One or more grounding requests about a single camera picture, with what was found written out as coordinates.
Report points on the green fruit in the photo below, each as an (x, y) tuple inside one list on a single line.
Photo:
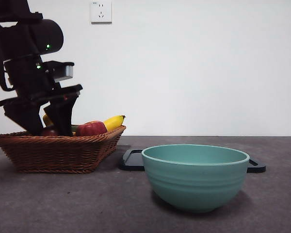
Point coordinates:
[(74, 128)]

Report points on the black tray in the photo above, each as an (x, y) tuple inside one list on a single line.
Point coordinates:
[(132, 162)]

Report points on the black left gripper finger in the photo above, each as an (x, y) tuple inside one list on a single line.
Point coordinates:
[(61, 116), (24, 119)]

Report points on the red apple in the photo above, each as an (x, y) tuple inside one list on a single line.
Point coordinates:
[(91, 128)]

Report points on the brown wicker basket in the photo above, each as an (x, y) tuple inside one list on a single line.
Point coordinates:
[(55, 155)]

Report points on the teal bowl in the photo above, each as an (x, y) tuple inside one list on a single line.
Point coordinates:
[(196, 184)]

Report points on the white wall socket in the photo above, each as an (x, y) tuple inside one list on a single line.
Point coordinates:
[(101, 12)]

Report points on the yellow banana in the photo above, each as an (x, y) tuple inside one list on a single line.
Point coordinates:
[(114, 122)]

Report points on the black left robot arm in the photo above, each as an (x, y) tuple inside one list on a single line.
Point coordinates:
[(46, 34)]

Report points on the dark purple plum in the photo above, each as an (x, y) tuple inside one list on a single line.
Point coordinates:
[(49, 132)]

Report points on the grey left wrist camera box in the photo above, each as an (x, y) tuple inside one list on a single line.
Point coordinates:
[(64, 72)]

